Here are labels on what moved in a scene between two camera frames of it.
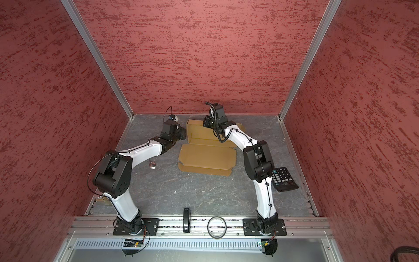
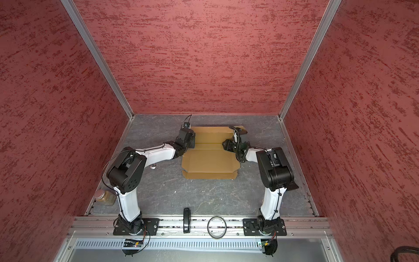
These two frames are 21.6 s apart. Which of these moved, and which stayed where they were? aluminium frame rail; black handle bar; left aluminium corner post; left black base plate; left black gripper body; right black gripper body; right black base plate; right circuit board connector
Moved: right black gripper body; left black gripper body
Stayed: left aluminium corner post; right black base plate; right circuit board connector; black handle bar; aluminium frame rail; left black base plate
